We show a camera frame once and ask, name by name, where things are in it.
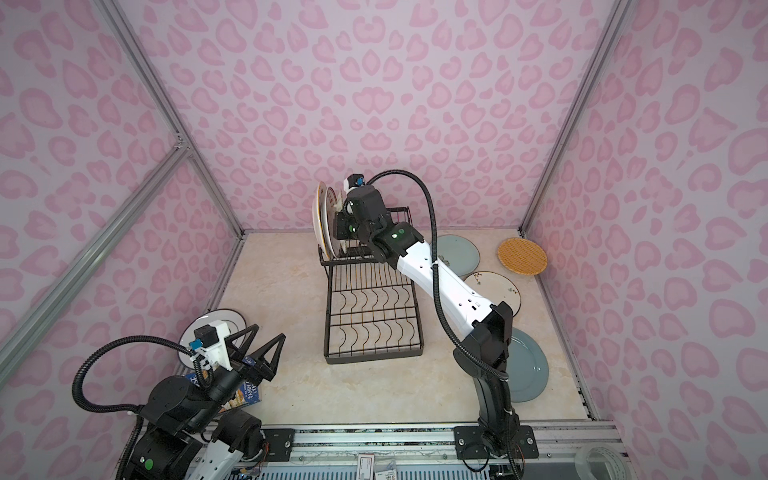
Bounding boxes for grey blue plate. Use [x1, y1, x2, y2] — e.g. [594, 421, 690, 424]
[507, 329, 549, 403]

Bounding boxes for aluminium frame right post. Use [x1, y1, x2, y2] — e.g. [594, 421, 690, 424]
[518, 0, 637, 238]

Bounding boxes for pale blue flower plate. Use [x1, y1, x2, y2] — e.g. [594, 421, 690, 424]
[436, 235, 480, 278]

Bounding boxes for white plate small drawings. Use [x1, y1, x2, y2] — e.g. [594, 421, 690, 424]
[464, 271, 522, 316]

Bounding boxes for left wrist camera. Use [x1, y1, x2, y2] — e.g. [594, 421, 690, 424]
[188, 320, 231, 371]

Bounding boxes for white plate black rings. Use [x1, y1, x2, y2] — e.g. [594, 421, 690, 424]
[178, 308, 248, 370]

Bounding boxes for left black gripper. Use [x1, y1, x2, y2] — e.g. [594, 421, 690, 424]
[188, 324, 283, 437]

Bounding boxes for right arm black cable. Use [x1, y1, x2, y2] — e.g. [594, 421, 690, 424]
[367, 169, 511, 382]

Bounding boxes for aluminium frame left post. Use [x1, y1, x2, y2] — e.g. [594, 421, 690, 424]
[94, 0, 245, 239]

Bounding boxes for orange woven tray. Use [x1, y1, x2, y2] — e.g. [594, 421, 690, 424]
[497, 238, 548, 276]

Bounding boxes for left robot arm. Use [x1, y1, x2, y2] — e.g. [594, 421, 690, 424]
[116, 322, 294, 479]

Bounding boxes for green woven bamboo tray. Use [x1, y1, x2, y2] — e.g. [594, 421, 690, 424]
[332, 199, 349, 257]

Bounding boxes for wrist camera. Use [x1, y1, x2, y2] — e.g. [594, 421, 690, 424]
[188, 320, 231, 371]
[343, 173, 366, 195]

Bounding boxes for white tape roll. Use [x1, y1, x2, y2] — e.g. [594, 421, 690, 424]
[574, 444, 632, 480]

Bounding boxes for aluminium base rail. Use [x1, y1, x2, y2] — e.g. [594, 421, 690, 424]
[110, 419, 625, 480]

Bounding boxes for star plate yellow rim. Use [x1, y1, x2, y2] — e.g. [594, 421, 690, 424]
[312, 182, 327, 259]

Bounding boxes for aluminium frame left diagonal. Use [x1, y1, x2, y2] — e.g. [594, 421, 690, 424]
[1, 141, 189, 385]

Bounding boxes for aluminium frame post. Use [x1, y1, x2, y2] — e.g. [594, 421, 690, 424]
[94, 0, 245, 239]
[518, 0, 637, 238]

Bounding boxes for white plate orange sunburst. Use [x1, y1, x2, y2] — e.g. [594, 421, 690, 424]
[320, 186, 338, 260]

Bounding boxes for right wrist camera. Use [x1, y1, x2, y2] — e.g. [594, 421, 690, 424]
[343, 173, 366, 195]

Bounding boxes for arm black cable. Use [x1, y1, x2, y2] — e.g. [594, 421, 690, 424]
[367, 169, 511, 382]
[71, 335, 211, 480]

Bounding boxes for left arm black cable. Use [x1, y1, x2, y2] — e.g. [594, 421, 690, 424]
[71, 335, 211, 480]

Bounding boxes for black wire dish rack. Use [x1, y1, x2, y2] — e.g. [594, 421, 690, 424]
[318, 240, 424, 365]

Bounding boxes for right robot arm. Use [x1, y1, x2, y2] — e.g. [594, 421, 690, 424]
[334, 185, 520, 457]

